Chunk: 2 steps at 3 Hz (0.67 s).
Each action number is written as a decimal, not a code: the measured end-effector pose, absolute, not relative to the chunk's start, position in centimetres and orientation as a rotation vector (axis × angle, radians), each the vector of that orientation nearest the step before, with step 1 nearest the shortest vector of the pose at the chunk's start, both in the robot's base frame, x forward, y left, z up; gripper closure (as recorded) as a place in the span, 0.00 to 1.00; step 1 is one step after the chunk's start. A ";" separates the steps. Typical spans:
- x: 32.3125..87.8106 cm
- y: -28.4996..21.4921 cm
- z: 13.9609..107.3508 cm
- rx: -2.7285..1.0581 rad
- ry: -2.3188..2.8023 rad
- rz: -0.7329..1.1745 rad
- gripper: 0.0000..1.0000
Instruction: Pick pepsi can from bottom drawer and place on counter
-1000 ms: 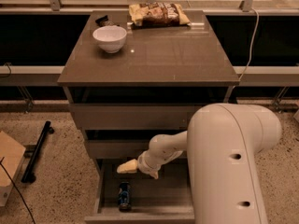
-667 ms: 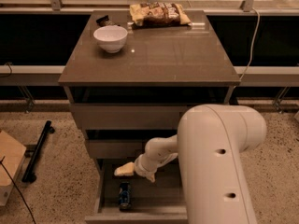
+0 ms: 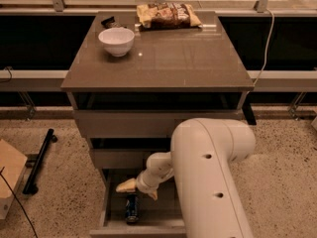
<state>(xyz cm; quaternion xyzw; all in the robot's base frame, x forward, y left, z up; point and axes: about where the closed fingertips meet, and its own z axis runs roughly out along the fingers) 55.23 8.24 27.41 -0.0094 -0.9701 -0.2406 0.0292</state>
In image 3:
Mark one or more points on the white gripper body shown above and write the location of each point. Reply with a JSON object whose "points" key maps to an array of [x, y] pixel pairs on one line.
{"points": [[143, 183]]}

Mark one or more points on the blue pepsi can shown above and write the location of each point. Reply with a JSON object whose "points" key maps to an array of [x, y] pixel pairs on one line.
{"points": [[132, 208]]}

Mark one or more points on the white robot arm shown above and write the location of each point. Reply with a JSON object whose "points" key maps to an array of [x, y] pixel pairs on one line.
{"points": [[201, 150]]}

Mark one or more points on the grey open bottom drawer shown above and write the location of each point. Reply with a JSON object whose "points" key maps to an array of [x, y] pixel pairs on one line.
{"points": [[157, 218]]}

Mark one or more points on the grey middle drawer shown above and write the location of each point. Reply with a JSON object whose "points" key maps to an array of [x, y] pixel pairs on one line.
{"points": [[107, 159]]}

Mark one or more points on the grey top drawer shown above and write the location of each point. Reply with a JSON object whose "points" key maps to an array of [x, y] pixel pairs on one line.
{"points": [[133, 124]]}

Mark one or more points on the grey drawer cabinet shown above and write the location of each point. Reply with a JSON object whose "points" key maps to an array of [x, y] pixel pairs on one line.
{"points": [[183, 70]]}

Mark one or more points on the black metal bar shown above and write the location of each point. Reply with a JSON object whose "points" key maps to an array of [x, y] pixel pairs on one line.
{"points": [[30, 186]]}

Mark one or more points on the cardboard box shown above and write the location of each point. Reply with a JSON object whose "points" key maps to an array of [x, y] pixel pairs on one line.
{"points": [[12, 164]]}

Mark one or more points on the white ceramic bowl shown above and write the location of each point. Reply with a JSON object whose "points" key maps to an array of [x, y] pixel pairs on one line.
{"points": [[117, 41]]}

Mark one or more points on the small dark snack wrapper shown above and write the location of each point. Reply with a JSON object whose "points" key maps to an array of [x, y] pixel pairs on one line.
{"points": [[110, 23]]}

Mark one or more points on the yellow brown chip bag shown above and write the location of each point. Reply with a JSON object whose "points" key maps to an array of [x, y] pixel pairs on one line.
{"points": [[167, 16]]}

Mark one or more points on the metal window railing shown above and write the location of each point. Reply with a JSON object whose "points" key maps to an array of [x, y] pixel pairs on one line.
{"points": [[158, 0]]}

